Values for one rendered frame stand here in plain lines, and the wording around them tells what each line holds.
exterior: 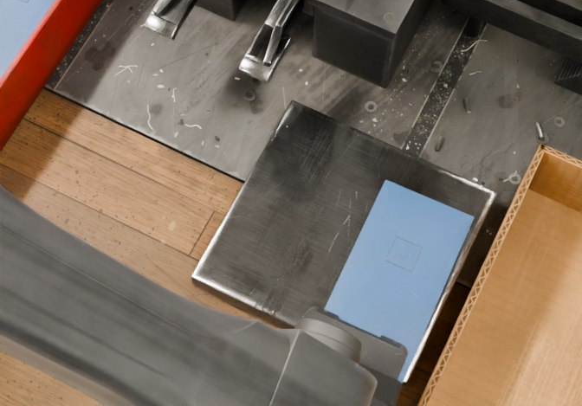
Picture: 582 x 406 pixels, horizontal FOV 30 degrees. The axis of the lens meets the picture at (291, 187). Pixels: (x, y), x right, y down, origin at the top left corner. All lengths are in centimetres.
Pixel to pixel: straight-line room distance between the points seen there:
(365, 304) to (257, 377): 32
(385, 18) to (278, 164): 13
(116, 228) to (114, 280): 40
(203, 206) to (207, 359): 39
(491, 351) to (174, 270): 24
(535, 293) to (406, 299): 10
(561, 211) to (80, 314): 49
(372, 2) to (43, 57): 25
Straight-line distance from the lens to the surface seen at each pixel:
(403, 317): 77
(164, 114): 85
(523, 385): 79
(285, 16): 79
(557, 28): 82
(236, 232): 79
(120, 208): 83
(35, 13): 91
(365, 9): 80
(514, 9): 82
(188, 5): 80
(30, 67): 84
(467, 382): 78
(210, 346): 44
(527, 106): 87
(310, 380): 47
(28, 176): 85
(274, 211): 79
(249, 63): 77
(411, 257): 78
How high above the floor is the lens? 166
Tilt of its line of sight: 67 degrees down
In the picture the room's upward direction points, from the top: 1 degrees clockwise
